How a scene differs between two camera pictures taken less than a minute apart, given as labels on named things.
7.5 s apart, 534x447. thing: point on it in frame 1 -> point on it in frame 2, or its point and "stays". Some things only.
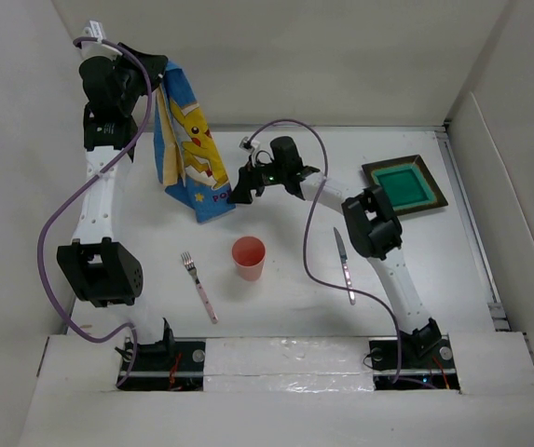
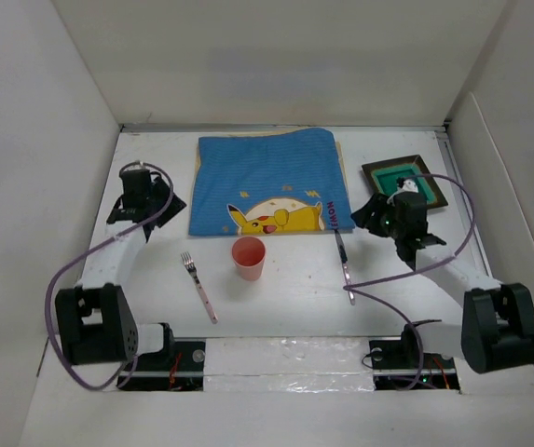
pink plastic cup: (249, 251) stays
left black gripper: (154, 64) -> (173, 208)
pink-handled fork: (189, 263) stays
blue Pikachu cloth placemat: (188, 158) -> (269, 183)
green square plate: (407, 184) stays
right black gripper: (248, 179) -> (376, 204)
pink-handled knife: (344, 259) stays
